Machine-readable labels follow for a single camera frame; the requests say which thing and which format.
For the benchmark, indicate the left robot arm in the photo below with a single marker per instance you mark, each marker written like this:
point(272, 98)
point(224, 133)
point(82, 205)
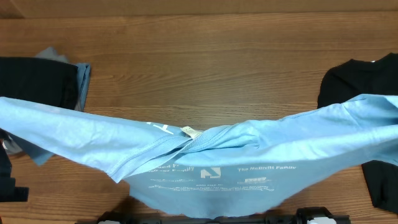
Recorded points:
point(9, 191)

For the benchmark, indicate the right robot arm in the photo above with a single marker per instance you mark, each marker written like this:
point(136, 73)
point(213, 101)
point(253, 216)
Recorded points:
point(314, 215)

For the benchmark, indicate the light blue printed t-shirt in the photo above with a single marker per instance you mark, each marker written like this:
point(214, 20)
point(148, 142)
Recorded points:
point(232, 170)

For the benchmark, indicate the folded grey garment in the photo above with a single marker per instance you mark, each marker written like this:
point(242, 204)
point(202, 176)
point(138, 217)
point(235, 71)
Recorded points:
point(12, 147)

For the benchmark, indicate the black t-shirt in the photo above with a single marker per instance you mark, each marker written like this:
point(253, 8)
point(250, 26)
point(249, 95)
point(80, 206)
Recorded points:
point(351, 79)

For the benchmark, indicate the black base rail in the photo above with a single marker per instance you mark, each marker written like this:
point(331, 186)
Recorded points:
point(110, 217)

